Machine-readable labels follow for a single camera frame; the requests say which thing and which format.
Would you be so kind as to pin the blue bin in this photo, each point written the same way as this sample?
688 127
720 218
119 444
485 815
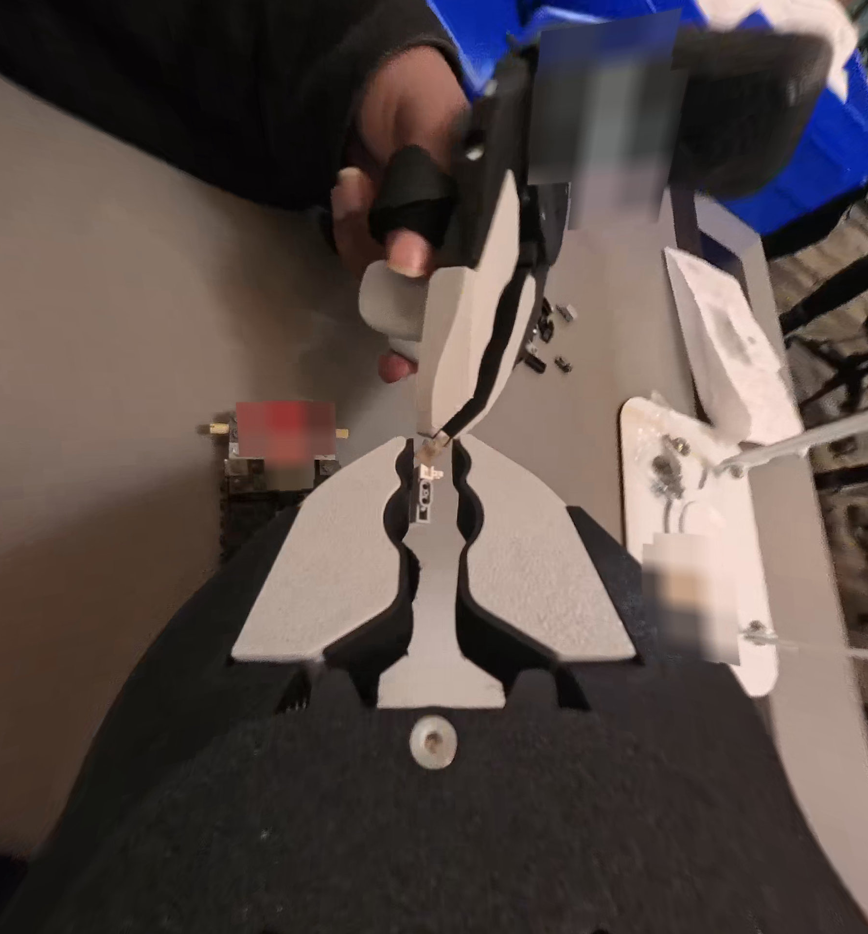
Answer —
827 168

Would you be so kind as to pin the grey metal rod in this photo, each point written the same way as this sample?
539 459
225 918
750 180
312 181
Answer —
806 440
827 648

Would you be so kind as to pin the small white clip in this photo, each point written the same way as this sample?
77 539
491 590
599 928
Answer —
434 443

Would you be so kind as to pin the light grey brick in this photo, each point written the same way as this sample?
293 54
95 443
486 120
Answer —
425 503

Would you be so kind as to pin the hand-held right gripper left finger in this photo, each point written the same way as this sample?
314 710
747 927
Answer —
324 569

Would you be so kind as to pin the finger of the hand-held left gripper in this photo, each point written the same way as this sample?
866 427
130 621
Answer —
463 328
523 328

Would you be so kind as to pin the person's left hand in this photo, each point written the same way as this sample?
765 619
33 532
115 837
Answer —
412 102

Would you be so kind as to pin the toy car chassis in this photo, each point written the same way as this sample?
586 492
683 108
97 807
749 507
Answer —
259 503

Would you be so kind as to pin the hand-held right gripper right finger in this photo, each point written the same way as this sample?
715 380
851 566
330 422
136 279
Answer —
543 576

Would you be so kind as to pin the clear bag of small parts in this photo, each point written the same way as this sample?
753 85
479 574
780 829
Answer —
667 467

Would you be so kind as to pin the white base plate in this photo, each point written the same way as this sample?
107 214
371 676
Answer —
634 525

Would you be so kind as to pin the person's left forearm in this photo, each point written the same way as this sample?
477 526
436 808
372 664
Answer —
186 87

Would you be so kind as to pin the grey desk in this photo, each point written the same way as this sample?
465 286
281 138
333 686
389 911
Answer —
113 365

